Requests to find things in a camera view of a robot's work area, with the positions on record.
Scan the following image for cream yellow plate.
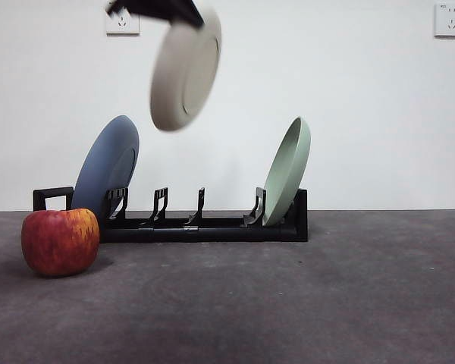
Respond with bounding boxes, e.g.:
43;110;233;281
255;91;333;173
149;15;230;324
149;5;223;133

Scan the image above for red yellow apple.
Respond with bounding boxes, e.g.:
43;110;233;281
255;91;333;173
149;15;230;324
20;207;101;278

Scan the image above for blue plate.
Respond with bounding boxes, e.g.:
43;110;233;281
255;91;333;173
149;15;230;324
71;115;140;221

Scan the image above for green plate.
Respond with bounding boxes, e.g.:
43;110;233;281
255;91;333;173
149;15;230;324
262;116;312;228

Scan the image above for black plate rack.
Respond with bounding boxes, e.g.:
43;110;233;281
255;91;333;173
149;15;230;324
33;186;309;243

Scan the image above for white wall socket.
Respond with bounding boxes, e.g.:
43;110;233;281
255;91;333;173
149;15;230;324
105;10;140;37
434;3;455;39

